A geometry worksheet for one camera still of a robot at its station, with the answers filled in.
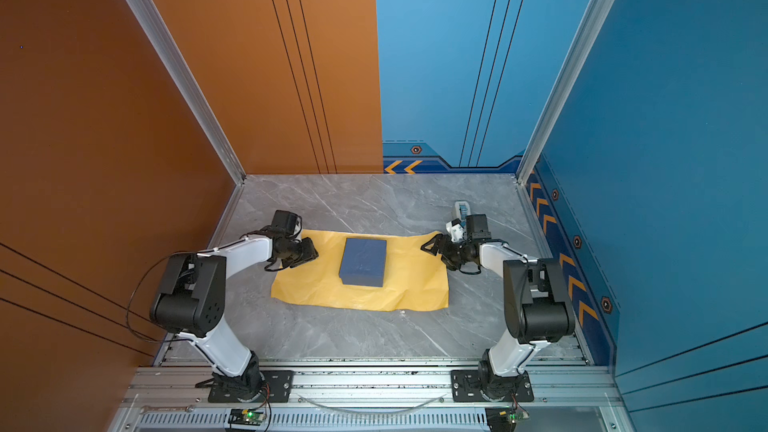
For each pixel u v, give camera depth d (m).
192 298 0.48
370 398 0.73
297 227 0.83
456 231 0.89
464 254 0.80
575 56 0.85
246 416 0.71
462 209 1.04
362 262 0.88
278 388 0.74
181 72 0.89
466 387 0.72
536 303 0.47
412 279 0.95
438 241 0.85
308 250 0.87
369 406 0.71
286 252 0.77
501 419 0.70
